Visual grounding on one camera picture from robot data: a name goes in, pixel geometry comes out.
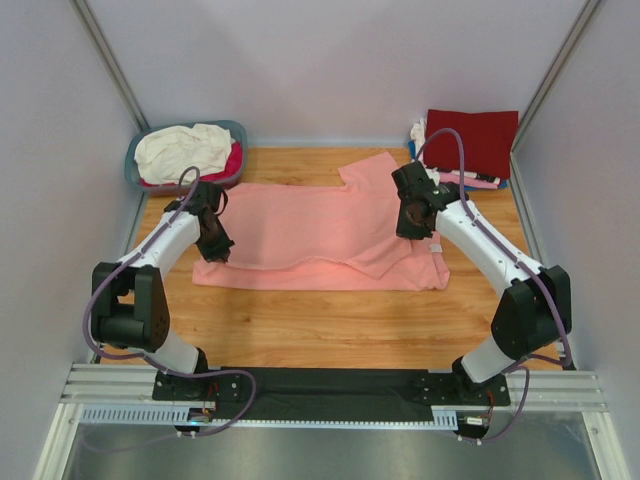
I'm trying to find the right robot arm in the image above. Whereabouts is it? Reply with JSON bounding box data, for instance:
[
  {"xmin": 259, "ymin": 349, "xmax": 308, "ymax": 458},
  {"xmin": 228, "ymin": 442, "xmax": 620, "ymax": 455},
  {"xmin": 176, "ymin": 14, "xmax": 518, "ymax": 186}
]
[{"xmin": 392, "ymin": 163, "xmax": 572, "ymax": 404}]

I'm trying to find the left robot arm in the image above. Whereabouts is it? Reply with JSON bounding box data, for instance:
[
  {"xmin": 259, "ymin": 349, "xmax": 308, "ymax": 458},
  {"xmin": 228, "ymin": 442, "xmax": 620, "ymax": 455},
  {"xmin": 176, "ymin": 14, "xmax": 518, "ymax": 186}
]
[{"xmin": 82, "ymin": 183, "xmax": 234, "ymax": 401}]

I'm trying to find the pink printed folded t-shirt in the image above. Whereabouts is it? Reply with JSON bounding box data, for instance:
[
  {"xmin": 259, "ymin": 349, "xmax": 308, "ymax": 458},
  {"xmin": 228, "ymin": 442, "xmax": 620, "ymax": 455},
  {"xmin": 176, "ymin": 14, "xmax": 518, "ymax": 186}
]
[{"xmin": 433, "ymin": 168, "xmax": 506, "ymax": 190}]

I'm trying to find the blue folded t-shirt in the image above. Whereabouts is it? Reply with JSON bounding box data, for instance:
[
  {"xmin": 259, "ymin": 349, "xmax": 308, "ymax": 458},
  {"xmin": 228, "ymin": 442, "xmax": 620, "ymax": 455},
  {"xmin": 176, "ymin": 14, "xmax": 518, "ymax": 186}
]
[{"xmin": 407, "ymin": 140, "xmax": 507, "ymax": 191}]

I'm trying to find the magenta t-shirt in basket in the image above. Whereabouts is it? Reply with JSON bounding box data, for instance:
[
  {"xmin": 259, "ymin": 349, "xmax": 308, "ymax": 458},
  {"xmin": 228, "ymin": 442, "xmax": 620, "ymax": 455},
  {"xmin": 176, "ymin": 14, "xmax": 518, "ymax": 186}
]
[{"xmin": 138, "ymin": 141, "xmax": 245, "ymax": 188}]

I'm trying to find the white folded t-shirt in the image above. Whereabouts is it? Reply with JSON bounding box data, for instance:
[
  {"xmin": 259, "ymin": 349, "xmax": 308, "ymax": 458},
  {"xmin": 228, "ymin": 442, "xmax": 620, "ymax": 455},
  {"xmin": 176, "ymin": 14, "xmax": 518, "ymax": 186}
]
[{"xmin": 409, "ymin": 118, "xmax": 426, "ymax": 153}]

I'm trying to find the cream white t-shirt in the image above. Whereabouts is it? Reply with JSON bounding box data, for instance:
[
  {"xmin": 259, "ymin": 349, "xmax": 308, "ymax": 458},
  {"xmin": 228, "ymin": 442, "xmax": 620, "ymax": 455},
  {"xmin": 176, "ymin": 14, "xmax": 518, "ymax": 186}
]
[{"xmin": 134, "ymin": 123, "xmax": 236, "ymax": 185}]

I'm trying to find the grey laundry basket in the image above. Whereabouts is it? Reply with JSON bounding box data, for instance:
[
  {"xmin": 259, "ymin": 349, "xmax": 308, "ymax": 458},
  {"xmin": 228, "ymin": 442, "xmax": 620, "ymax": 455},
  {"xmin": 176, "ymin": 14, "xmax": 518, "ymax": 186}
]
[{"xmin": 124, "ymin": 120, "xmax": 249, "ymax": 196}]

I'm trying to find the dark red folded t-shirt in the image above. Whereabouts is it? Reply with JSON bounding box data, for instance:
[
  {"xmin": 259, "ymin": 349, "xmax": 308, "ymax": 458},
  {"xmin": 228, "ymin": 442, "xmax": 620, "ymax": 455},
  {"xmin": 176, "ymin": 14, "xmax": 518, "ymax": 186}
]
[{"xmin": 423, "ymin": 109, "xmax": 519, "ymax": 180}]

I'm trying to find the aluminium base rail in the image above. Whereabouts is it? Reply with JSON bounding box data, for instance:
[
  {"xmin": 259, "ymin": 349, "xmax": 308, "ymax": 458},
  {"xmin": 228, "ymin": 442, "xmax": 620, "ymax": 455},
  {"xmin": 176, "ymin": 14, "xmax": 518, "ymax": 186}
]
[{"xmin": 60, "ymin": 364, "xmax": 607, "ymax": 431}]

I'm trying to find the right aluminium frame post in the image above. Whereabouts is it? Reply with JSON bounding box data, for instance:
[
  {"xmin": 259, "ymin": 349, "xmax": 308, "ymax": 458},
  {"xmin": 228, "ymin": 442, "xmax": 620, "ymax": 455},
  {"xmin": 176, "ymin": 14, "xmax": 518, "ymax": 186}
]
[{"xmin": 509, "ymin": 0, "xmax": 607, "ymax": 146}]

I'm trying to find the aluminium frame post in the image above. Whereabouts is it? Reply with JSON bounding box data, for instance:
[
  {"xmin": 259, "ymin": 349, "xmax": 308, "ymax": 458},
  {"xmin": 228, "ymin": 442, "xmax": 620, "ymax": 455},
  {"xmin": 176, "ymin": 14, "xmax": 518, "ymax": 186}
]
[
  {"xmin": 509, "ymin": 0, "xmax": 607, "ymax": 146},
  {"xmin": 70, "ymin": 0, "xmax": 149, "ymax": 131}
]

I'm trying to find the left aluminium frame post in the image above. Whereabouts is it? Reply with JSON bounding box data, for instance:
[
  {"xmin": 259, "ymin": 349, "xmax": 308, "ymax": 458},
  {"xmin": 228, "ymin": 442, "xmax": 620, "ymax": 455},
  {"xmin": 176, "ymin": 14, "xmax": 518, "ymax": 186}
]
[{"xmin": 70, "ymin": 0, "xmax": 149, "ymax": 131}]

